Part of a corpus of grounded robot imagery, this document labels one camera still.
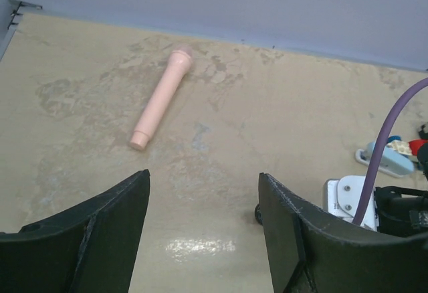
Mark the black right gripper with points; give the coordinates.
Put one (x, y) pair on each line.
(402, 212)

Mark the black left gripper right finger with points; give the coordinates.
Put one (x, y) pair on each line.
(310, 250)

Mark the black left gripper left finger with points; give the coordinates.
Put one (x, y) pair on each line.
(90, 247)

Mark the black stapler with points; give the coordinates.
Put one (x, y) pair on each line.
(257, 214)

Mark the light blue small stapler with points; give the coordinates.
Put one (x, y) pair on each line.
(392, 163)

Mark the red toy block car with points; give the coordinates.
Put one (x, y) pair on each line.
(407, 148)

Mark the pink toy microphone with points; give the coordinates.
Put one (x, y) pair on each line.
(178, 65)

